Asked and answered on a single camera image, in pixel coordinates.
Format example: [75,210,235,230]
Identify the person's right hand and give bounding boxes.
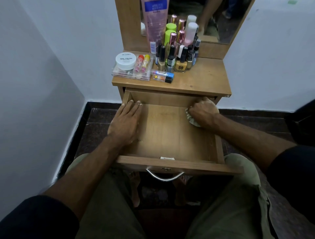
[188,97,220,128]

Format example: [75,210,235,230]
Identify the person's left hand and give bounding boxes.
[107,99,143,148]

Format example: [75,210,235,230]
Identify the green striped cloth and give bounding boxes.
[185,107,201,128]

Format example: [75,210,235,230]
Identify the wooden drawer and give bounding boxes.
[116,89,244,176]

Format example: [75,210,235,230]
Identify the yellow square polish bottle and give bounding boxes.
[175,47,188,73]

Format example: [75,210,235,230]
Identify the clear plastic compartment box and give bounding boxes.
[112,54,154,81]

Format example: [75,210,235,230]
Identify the black-capped clear tube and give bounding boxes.
[152,75,173,84]

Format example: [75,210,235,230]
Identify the blue-capped lip balm tube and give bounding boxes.
[151,70,175,78]

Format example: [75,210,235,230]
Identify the gold polish bottle patterned cap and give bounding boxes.
[186,45,195,69]

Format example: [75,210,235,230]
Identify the silver polish bottle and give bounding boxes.
[166,45,176,73]

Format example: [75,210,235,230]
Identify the beige polish bottle black cap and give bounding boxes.
[157,46,166,72]

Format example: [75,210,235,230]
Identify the red-capped lip balm tube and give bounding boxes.
[134,54,144,74]

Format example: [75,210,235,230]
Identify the white nail polish remover jar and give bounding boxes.
[116,52,136,71]

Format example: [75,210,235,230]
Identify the blue polish bottle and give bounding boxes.
[193,39,201,66]

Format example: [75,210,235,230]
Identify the yellow-capped lip balm tube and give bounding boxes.
[140,54,151,73]

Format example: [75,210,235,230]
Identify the slim clear perfume bottle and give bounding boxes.
[176,30,185,50]

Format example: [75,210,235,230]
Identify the pink perfume bottle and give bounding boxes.
[165,32,177,57]

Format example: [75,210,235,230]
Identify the pink spray bottle white cap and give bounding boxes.
[183,22,199,47]

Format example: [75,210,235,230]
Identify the lime green bottle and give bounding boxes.
[164,30,177,46]

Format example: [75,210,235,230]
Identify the pink cosmetic lotion tube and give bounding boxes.
[141,0,170,54]

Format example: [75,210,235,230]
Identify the person's left forearm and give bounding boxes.
[43,138,118,221]

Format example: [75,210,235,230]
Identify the person's right forearm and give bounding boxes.
[214,113,297,172]

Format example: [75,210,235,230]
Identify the person's left foot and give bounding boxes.
[129,171,141,208]

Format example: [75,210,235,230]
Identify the person's olive green trousers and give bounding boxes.
[65,153,279,239]

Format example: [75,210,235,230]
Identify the person's black right sleeve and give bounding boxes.
[267,145,315,225]

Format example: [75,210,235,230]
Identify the person's black sleeve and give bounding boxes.
[267,145,315,225]
[0,195,80,239]

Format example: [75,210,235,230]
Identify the person's black left sleeve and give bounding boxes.
[0,195,80,239]

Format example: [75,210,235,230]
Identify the wooden dressing table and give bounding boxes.
[112,0,255,104]

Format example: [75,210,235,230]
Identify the dressing table mirror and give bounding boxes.
[139,0,253,44]

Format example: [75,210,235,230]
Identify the dark red stool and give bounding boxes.
[137,208,197,239]

